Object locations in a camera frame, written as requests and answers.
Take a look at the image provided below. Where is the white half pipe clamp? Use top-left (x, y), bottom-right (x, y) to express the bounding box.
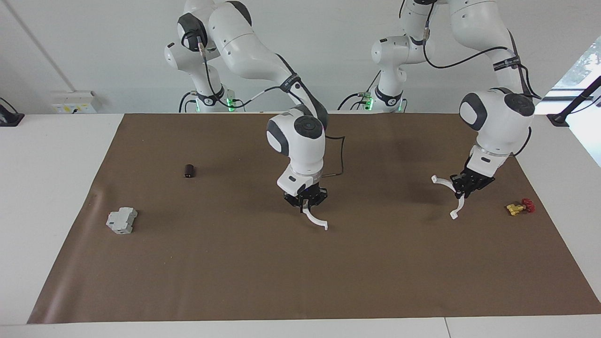
top-left (431, 175), bottom-right (466, 220)

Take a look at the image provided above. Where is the red and yellow valve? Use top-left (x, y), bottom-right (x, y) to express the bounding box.
top-left (506, 199), bottom-right (536, 216)

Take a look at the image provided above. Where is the brown table mat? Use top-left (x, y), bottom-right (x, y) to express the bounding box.
top-left (27, 113), bottom-right (601, 324)

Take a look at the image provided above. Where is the window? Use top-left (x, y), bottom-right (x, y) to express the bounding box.
top-left (552, 37), bottom-right (601, 101)

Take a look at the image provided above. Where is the white circuit breaker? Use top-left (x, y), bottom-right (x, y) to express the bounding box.
top-left (106, 207), bottom-right (139, 235)

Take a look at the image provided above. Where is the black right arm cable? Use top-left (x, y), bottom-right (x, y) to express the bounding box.
top-left (197, 40), bottom-right (346, 178)

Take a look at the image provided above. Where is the black camera stand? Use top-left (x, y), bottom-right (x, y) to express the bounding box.
top-left (547, 75), bottom-right (601, 127)

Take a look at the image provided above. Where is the black arm base cable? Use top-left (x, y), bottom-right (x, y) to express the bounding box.
top-left (178, 92), bottom-right (200, 113)
top-left (337, 92), bottom-right (371, 111)

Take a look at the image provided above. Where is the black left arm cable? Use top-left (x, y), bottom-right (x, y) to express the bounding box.
top-left (399, 0), bottom-right (541, 158)

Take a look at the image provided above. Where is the white wall socket box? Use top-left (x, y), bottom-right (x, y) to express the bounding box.
top-left (51, 91), bottom-right (102, 115)

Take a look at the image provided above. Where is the white wall cable duct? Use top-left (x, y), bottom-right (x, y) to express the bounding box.
top-left (2, 0), bottom-right (77, 93)

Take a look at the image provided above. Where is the black device with cable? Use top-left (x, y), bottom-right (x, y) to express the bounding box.
top-left (0, 97), bottom-right (25, 127)

